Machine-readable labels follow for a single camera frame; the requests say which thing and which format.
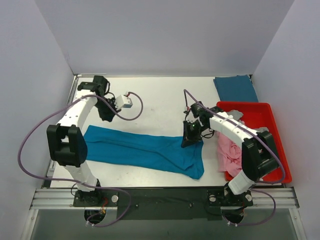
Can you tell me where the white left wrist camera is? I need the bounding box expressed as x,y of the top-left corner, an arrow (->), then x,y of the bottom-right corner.
114,92 -> 133,111

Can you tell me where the aluminium front rail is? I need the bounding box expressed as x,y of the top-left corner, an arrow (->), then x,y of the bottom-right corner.
30,188 -> 300,210

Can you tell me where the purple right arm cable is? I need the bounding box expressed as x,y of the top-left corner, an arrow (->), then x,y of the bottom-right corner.
183,89 -> 286,227

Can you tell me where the red plastic bin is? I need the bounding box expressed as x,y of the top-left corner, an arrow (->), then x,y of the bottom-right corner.
216,101 -> 293,185

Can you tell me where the grey t-shirt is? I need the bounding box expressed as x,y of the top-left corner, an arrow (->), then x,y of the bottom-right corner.
227,109 -> 269,133

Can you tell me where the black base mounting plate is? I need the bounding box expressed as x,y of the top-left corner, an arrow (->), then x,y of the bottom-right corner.
72,186 -> 253,224

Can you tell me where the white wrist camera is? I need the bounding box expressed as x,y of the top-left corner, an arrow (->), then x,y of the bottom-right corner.
114,92 -> 133,111
183,106 -> 192,116

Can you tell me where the folded dark blue t-shirt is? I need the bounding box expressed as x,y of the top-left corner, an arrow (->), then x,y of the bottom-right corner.
213,75 -> 259,103

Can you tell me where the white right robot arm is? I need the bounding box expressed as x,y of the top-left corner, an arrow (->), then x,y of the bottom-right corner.
181,102 -> 283,205

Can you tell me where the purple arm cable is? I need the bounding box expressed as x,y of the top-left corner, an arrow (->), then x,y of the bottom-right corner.
17,91 -> 144,228
183,89 -> 286,227

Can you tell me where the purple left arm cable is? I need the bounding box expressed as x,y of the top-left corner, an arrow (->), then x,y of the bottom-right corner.
17,91 -> 144,228

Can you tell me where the pink t-shirt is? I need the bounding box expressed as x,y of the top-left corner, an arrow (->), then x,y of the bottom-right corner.
216,132 -> 242,177

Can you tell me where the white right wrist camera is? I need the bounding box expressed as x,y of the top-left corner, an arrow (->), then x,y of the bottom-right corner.
183,106 -> 192,116

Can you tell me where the bright blue t-shirt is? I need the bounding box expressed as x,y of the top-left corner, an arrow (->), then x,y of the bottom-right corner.
84,125 -> 205,180

